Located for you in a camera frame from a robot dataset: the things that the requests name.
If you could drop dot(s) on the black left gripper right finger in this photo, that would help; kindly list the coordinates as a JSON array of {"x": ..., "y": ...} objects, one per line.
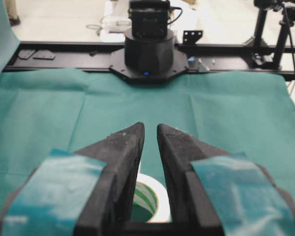
[{"x": 215, "y": 193}]

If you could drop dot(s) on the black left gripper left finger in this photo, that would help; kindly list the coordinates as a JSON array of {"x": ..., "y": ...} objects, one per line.
[{"x": 79, "y": 193}]

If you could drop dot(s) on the white duct tape roll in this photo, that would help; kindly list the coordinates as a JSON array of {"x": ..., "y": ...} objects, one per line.
[{"x": 150, "y": 202}]

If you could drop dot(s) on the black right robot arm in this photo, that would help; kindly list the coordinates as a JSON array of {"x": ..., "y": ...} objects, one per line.
[{"x": 149, "y": 54}]

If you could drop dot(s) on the green table cloth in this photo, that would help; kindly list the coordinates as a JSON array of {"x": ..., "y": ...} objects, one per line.
[{"x": 69, "y": 109}]

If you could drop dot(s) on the black aluminium table rail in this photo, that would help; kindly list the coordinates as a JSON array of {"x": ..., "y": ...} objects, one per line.
[{"x": 107, "y": 57}]

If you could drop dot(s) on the black metal corner bracket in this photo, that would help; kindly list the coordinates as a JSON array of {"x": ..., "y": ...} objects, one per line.
[{"x": 190, "y": 37}]

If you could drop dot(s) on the black camera tripod stand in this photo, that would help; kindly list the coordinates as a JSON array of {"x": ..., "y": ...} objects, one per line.
[{"x": 273, "y": 34}]

